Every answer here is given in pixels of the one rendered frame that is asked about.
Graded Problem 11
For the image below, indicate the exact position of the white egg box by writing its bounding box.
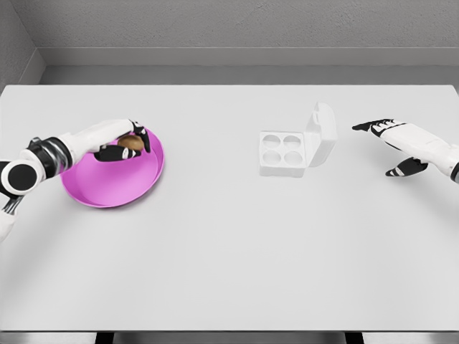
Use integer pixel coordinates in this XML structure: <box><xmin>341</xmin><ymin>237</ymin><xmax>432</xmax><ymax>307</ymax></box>
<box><xmin>257</xmin><ymin>101</ymin><xmax>339</xmax><ymax>178</ymax></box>

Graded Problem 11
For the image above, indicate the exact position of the pink round plate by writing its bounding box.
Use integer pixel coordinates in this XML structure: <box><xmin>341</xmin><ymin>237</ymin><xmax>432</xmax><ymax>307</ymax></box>
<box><xmin>60</xmin><ymin>127</ymin><xmax>166</xmax><ymax>209</ymax></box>

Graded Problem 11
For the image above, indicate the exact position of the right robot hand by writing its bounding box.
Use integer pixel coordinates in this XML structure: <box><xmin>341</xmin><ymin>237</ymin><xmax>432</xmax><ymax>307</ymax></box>
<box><xmin>351</xmin><ymin>118</ymin><xmax>444</xmax><ymax>178</ymax></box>

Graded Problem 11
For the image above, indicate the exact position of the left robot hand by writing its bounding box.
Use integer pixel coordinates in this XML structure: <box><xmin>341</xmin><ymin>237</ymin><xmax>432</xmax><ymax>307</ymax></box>
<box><xmin>85</xmin><ymin>118</ymin><xmax>151</xmax><ymax>163</ymax></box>

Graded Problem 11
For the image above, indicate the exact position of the brown egg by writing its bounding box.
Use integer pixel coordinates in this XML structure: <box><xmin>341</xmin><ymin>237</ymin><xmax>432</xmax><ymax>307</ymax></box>
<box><xmin>118</xmin><ymin>134</ymin><xmax>146</xmax><ymax>152</ymax></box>

